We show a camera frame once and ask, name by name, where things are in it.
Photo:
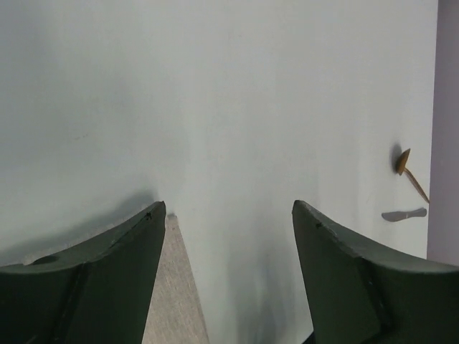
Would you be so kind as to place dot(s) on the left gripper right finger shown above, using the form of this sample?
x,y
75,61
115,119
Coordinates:
x,y
361,291

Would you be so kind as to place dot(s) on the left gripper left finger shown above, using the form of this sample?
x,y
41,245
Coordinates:
x,y
98,291

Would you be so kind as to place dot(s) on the grey cloth napkin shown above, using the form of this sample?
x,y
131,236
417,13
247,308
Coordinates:
x,y
175,314

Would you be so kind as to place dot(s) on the silver butter knife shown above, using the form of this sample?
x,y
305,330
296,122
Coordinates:
x,y
395,216

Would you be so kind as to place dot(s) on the copper spoon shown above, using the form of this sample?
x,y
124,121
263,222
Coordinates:
x,y
401,168

